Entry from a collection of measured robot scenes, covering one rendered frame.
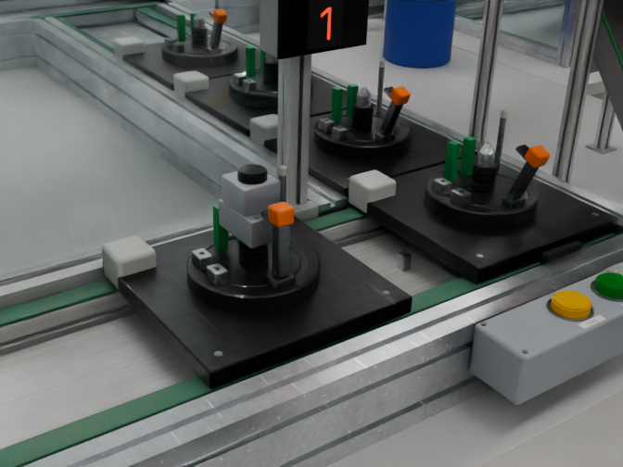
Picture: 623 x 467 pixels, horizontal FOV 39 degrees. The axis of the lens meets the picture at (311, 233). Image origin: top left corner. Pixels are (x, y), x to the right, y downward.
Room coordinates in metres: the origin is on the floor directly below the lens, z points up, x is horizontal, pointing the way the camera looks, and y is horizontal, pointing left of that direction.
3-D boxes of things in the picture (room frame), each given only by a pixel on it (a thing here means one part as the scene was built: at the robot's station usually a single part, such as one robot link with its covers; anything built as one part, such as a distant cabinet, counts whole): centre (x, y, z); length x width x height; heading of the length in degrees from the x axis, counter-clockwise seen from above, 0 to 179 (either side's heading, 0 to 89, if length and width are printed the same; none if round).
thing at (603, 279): (0.82, -0.33, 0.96); 0.04 x 0.04 x 0.02
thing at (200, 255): (0.79, 0.11, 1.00); 0.02 x 0.01 x 0.02; 36
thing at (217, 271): (0.76, 0.09, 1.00); 0.02 x 0.01 x 0.02; 36
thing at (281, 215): (0.77, 0.03, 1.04); 0.04 x 0.02 x 0.08; 36
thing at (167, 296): (0.80, 0.06, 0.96); 0.24 x 0.24 x 0.02; 36
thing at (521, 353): (0.78, -0.27, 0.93); 0.21 x 0.07 x 0.06; 126
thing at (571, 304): (0.78, -0.27, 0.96); 0.04 x 0.04 x 0.02
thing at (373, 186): (1.01, -0.21, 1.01); 0.24 x 0.24 x 0.13; 36
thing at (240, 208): (0.81, 0.07, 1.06); 0.08 x 0.04 x 0.07; 37
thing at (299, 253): (0.80, 0.06, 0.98); 0.14 x 0.14 x 0.02
